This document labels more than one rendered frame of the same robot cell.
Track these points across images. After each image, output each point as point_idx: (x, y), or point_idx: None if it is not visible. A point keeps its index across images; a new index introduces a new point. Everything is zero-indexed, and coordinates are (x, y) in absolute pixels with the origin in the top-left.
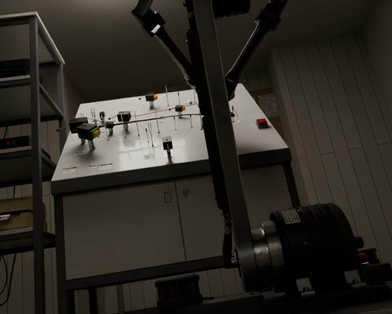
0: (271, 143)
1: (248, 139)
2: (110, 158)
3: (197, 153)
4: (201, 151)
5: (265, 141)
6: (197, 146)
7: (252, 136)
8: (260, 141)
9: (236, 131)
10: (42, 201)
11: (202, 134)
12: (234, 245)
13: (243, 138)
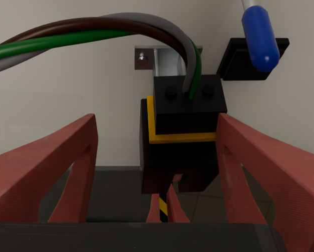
0: (308, 151)
1: (267, 126)
2: None
3: (7, 147)
4: (27, 140)
5: (311, 141)
6: (1, 115)
7: (312, 112)
8: (291, 141)
9: (296, 60)
10: None
11: (18, 18)
12: None
13: (258, 117)
